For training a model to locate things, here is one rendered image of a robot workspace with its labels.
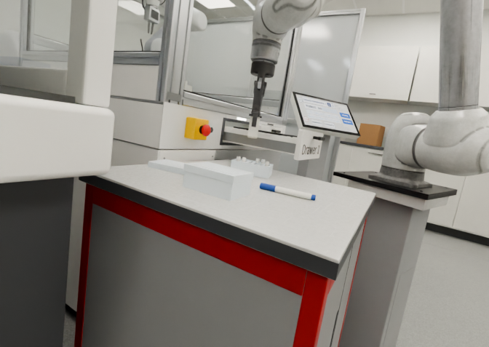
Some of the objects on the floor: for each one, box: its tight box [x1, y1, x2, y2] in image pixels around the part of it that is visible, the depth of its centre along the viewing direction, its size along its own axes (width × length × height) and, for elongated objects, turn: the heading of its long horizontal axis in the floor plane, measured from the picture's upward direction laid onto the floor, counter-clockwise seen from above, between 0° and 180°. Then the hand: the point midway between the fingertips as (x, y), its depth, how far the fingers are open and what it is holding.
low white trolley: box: [74, 159, 376, 347], centre depth 81 cm, size 58×62×76 cm
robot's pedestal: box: [338, 180, 449, 347], centre depth 116 cm, size 30×30×76 cm
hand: (253, 127), depth 89 cm, fingers closed
